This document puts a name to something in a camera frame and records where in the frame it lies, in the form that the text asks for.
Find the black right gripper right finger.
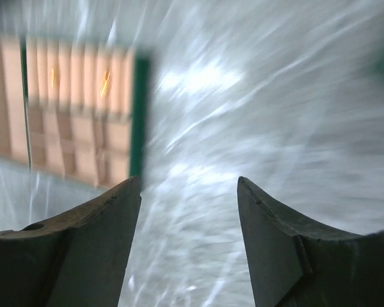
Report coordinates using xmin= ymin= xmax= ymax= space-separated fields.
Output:
xmin=237 ymin=177 xmax=384 ymax=306

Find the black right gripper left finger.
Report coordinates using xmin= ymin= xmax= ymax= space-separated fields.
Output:
xmin=0 ymin=177 xmax=141 ymax=306

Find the green jewelry tray insert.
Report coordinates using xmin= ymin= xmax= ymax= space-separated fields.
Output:
xmin=0 ymin=38 xmax=150 ymax=188

